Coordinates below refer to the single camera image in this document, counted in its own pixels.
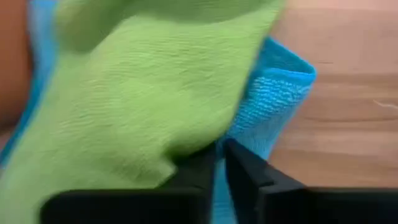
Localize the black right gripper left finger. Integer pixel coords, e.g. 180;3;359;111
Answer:
40;142;218;224

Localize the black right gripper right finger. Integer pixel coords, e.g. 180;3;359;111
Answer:
224;139;398;224

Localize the green microfiber towel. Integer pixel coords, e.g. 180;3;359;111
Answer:
0;0;285;224

